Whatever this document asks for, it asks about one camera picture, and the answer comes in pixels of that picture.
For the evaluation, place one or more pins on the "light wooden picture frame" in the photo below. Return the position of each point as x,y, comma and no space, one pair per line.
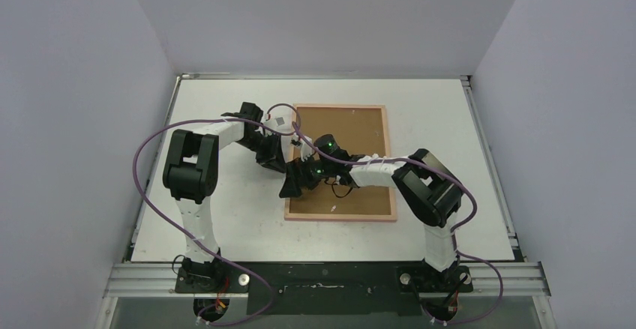
343,217

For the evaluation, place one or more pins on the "aluminium rail front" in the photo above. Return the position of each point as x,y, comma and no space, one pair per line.
159,280

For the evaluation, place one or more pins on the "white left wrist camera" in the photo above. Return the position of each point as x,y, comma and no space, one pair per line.
277,123

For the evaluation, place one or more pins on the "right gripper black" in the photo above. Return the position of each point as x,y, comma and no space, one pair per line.
302,180

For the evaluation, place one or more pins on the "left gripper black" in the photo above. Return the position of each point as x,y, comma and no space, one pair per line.
273,159

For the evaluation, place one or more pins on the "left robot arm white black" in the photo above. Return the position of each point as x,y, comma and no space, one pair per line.
191,175

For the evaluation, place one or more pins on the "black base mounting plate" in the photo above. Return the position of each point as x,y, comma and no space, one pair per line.
324,288

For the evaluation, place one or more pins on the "brown frame backing board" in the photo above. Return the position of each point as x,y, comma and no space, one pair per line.
362,133

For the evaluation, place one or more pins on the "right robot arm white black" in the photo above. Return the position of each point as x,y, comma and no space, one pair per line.
431,192

